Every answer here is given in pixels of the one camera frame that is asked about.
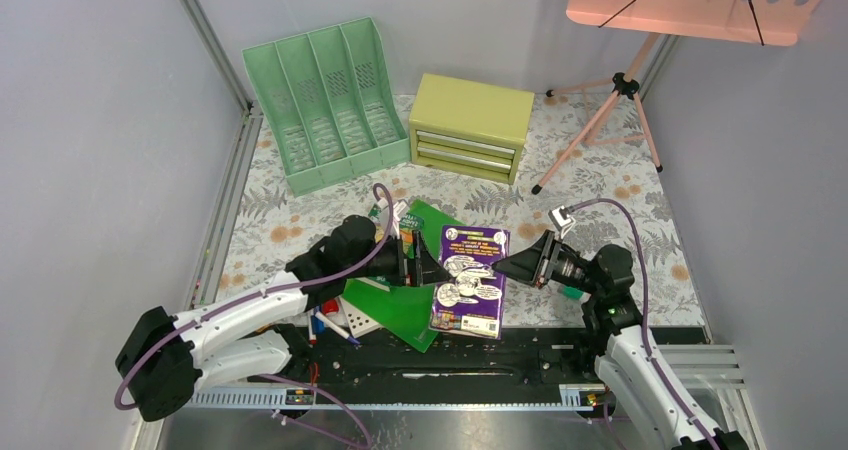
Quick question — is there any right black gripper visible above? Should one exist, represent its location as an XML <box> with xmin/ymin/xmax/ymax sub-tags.
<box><xmin>492</xmin><ymin>229</ymin><xmax>602</xmax><ymax>296</ymax></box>

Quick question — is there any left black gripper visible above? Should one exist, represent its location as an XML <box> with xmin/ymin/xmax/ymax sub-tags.
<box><xmin>345</xmin><ymin>230</ymin><xmax>453</xmax><ymax>288</ymax></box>

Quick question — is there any purple cartoon book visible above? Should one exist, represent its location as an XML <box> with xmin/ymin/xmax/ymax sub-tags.
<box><xmin>429</xmin><ymin>225</ymin><xmax>510</xmax><ymax>340</ymax></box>

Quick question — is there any green Treehouse book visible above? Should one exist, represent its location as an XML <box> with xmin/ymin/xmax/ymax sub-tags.
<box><xmin>358</xmin><ymin>213</ymin><xmax>423</xmax><ymax>291</ymax></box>

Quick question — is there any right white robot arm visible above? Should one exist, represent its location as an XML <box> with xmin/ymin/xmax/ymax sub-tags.
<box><xmin>493</xmin><ymin>231</ymin><xmax>748</xmax><ymax>449</ymax></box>

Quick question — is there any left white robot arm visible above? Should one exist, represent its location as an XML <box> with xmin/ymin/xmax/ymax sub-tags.
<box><xmin>115</xmin><ymin>215</ymin><xmax>451</xmax><ymax>422</ymax></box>

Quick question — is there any green clip file folder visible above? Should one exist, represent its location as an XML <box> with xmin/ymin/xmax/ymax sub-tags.
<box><xmin>342</xmin><ymin>200</ymin><xmax>461</xmax><ymax>353</ymax></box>

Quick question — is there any green cube block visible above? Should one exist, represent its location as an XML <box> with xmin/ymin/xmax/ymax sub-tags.
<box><xmin>561</xmin><ymin>286</ymin><xmax>589</xmax><ymax>302</ymax></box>

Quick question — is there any white perforated board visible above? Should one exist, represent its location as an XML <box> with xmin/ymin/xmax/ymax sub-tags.
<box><xmin>338</xmin><ymin>297</ymin><xmax>383</xmax><ymax>339</ymax></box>

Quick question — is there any red black stamp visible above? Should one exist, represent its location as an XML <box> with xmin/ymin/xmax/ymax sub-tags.
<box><xmin>321</xmin><ymin>299</ymin><xmax>339</xmax><ymax>317</ymax></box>

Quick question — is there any white blue marker pen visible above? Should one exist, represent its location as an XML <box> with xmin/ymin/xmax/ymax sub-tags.
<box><xmin>314</xmin><ymin>310</ymin><xmax>360</xmax><ymax>345</ymax></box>

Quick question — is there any floral table mat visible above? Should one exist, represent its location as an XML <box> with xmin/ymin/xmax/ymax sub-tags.
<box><xmin>217</xmin><ymin>96</ymin><xmax>706</xmax><ymax>327</ymax></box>

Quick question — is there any white red marker pen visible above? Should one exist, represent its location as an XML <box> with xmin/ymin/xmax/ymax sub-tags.
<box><xmin>307</xmin><ymin>313</ymin><xmax>317</xmax><ymax>346</ymax></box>

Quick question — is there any yellow-green drawer cabinet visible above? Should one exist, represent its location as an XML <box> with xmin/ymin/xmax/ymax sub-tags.
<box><xmin>408</xmin><ymin>73</ymin><xmax>535</xmax><ymax>185</ymax></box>

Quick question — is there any mint green file organizer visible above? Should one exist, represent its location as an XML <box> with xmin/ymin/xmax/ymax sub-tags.
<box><xmin>242</xmin><ymin>17</ymin><xmax>411</xmax><ymax>196</ymax></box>

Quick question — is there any pink music stand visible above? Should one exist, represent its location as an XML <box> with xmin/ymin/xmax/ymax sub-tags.
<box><xmin>532</xmin><ymin>0</ymin><xmax>822</xmax><ymax>194</ymax></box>

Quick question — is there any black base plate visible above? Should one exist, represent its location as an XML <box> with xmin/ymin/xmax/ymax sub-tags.
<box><xmin>182</xmin><ymin>324</ymin><xmax>710</xmax><ymax>407</ymax></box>

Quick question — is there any aluminium rail frame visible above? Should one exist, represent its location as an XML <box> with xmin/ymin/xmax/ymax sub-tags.
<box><xmin>135</xmin><ymin>0</ymin><xmax>266</xmax><ymax>450</ymax></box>

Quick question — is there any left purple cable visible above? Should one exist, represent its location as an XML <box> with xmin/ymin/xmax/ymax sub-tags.
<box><xmin>113</xmin><ymin>183</ymin><xmax>395</xmax><ymax>411</ymax></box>

